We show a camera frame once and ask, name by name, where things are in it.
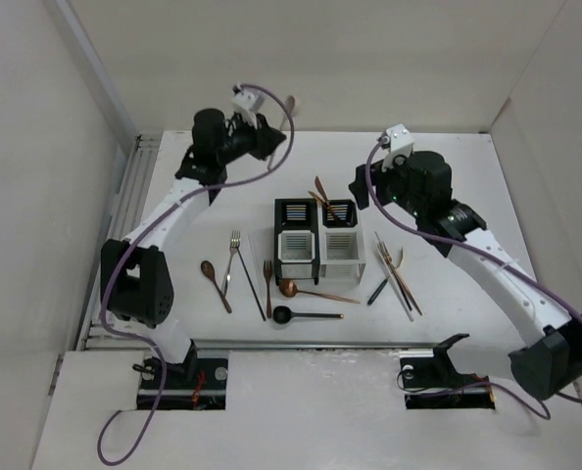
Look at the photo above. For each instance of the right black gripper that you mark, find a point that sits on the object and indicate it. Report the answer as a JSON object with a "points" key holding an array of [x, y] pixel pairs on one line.
{"points": [[378, 178]]}

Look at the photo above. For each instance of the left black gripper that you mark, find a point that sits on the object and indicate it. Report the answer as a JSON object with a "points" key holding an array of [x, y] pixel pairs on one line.
{"points": [[265, 139]]}

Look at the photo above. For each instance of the beige plastic spoon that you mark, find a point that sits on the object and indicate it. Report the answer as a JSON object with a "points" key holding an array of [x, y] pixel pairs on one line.
{"points": [[290, 104]]}

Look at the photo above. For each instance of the brown wooden spoon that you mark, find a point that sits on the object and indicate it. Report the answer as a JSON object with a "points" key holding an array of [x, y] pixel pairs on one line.
{"points": [[208, 271]]}

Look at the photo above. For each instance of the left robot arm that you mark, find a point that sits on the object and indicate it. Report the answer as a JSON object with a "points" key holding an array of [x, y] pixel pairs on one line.
{"points": [[137, 292]]}

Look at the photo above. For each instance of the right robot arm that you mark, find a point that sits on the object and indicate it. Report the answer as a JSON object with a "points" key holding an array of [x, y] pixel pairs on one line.
{"points": [[551, 329]]}

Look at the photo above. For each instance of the black utensil container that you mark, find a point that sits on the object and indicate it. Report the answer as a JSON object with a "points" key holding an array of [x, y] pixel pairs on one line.
{"points": [[296, 250]]}

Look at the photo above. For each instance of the white utensil container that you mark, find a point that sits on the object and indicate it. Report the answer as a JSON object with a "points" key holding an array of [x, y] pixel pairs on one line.
{"points": [[341, 243]]}

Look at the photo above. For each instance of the copper fork right side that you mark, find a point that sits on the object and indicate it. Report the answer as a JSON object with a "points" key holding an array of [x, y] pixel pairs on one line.
{"points": [[398, 260]]}

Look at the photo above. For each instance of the dark green chopstick piece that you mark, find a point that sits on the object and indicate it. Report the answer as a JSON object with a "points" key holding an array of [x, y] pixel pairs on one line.
{"points": [[374, 295]]}

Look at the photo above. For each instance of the silver metal fork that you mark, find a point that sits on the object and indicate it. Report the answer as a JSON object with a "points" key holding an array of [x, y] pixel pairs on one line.
{"points": [[234, 245]]}

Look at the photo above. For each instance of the copper round spoon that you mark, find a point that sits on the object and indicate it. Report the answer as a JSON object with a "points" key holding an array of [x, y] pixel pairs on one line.
{"points": [[290, 289]]}

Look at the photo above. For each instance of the black chopstick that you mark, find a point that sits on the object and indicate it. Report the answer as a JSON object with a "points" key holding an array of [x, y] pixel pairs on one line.
{"points": [[252, 287]]}

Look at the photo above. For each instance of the black round spoon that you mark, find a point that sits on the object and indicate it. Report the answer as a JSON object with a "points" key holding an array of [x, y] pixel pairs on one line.
{"points": [[283, 315]]}

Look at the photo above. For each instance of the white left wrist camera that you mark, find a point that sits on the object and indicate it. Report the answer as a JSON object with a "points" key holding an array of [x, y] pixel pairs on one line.
{"points": [[247, 103]]}

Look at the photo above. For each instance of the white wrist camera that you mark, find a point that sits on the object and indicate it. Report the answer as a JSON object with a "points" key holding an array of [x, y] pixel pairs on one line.
{"points": [[247, 103], [398, 142]]}

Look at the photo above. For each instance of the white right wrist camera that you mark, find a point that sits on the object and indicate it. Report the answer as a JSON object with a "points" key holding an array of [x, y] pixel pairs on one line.
{"points": [[398, 142]]}

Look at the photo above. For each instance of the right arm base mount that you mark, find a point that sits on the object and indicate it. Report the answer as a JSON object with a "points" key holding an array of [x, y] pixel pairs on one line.
{"points": [[423, 375]]}

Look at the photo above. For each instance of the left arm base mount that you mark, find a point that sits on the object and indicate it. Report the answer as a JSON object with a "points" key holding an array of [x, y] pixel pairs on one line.
{"points": [[196, 384]]}

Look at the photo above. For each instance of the aluminium frame rail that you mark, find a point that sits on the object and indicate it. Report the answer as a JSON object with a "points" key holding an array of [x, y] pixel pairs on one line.
{"points": [[126, 174]]}

